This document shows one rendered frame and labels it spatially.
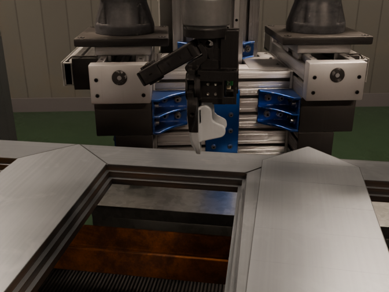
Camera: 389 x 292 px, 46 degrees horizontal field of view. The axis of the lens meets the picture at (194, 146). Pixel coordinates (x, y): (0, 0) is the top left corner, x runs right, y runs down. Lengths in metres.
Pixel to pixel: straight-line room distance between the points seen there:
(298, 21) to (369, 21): 3.05
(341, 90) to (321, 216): 0.46
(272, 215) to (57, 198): 0.34
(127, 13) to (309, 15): 0.45
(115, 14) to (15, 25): 2.98
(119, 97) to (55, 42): 3.01
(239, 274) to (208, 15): 0.37
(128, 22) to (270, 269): 0.74
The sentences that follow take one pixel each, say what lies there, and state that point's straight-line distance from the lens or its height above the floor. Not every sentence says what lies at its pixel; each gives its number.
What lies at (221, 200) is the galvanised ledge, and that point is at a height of 0.68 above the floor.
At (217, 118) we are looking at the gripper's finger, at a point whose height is 0.96.
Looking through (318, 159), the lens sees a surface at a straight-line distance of 0.92.
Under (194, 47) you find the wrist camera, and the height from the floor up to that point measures 1.08.
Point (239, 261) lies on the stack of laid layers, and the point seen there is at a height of 0.85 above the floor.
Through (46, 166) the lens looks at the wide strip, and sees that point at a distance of 0.90.
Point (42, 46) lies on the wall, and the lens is 4.08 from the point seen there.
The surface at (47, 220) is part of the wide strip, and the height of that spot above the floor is 0.85.
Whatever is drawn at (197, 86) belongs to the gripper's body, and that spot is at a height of 1.02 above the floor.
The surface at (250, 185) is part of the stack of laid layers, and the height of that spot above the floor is 0.85.
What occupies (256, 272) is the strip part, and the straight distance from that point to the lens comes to 0.59.
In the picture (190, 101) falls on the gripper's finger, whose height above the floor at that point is 1.00.
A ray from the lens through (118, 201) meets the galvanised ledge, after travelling 1.10.
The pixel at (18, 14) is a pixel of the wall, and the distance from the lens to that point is 4.09.
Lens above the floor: 1.20
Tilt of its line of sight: 22 degrees down
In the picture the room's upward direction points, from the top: straight up
